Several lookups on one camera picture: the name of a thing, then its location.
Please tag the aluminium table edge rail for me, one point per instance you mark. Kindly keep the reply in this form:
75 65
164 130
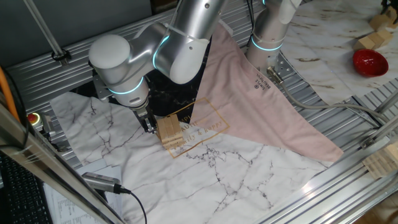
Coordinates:
326 199

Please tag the beige marble cloth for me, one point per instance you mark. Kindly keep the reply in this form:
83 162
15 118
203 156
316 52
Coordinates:
326 31

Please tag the grey ribbed camera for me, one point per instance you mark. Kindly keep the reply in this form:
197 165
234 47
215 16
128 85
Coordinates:
99 183

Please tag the thin metal rod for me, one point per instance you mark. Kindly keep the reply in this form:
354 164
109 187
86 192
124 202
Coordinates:
45 28

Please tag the aluminium frame strut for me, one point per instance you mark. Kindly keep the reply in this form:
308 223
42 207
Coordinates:
388 102
382 133

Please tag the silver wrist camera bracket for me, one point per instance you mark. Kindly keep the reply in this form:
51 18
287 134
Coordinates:
100 88

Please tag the white printed paper sheets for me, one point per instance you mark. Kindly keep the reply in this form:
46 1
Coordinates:
71 205

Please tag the red bowl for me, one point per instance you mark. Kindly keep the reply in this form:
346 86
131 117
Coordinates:
370 63

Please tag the red emergency stop button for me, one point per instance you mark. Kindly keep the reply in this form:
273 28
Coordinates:
33 119

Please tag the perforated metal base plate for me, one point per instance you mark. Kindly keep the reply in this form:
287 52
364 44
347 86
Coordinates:
284 67

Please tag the aluminium frame bar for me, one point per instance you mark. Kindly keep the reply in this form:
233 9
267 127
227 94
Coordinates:
46 165

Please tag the black keyboard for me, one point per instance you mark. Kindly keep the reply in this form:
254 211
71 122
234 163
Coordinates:
18 199

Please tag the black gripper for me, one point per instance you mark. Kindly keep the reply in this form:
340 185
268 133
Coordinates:
143 115

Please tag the marble pink black tablecloth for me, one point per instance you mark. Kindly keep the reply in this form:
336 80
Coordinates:
186 186

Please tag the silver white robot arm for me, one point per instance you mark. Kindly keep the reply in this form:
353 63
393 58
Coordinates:
109 56

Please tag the grey metal clamp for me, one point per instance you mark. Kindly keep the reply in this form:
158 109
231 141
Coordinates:
49 132

